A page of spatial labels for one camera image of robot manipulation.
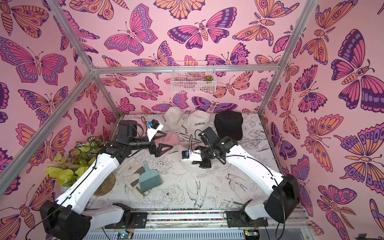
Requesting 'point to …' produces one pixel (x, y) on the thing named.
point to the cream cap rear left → (171, 117)
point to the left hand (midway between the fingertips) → (169, 139)
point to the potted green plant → (70, 167)
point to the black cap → (229, 123)
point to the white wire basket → (196, 76)
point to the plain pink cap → (171, 138)
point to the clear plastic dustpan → (130, 172)
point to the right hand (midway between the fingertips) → (195, 157)
